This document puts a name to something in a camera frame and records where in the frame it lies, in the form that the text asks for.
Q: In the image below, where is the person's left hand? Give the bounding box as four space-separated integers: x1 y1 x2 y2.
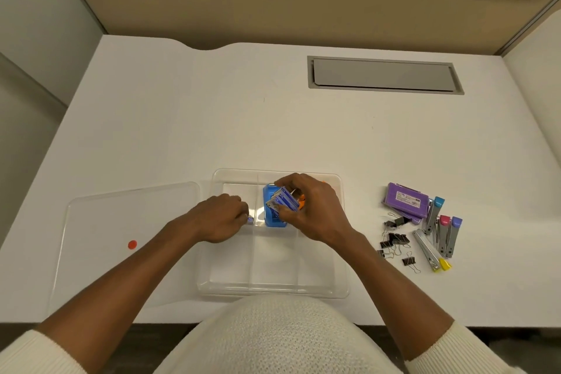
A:
186 193 250 244

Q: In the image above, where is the person's right hand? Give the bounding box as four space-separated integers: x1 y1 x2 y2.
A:
273 173 358 247

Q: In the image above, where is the bundle of blue staple boxes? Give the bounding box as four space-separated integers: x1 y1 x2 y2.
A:
266 186 304 215

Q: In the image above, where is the person's right forearm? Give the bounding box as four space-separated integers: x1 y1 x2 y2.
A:
337 231 455 362

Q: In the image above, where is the person's left forearm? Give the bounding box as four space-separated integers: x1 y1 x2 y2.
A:
37 215 207 374

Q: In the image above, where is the blue plastic container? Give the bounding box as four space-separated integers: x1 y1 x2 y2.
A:
262 183 290 228

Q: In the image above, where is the clear plastic divided tray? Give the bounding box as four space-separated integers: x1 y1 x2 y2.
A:
196 169 350 299

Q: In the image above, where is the purple staple box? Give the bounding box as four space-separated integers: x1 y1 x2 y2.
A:
384 183 431 219
382 200 424 226

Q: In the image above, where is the pile of black binder clips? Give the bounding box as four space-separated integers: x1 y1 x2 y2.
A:
377 212 423 275

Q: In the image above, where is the white knit sweater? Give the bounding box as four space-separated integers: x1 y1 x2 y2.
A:
0 294 529 374

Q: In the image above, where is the clear plastic lid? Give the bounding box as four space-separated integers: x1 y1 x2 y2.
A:
47 182 201 313

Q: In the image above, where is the stapler with yellow cap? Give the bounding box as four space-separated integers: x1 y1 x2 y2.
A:
412 229 452 273

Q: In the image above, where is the stapler with teal cap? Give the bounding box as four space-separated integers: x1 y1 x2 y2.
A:
424 196 446 237

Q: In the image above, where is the stapler with pink cap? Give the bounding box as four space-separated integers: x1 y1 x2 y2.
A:
437 214 452 256

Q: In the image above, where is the stapler with purple cap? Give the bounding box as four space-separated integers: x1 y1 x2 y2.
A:
444 216 463 259

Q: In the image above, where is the grey desk cable hatch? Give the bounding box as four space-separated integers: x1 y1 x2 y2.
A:
307 56 465 96

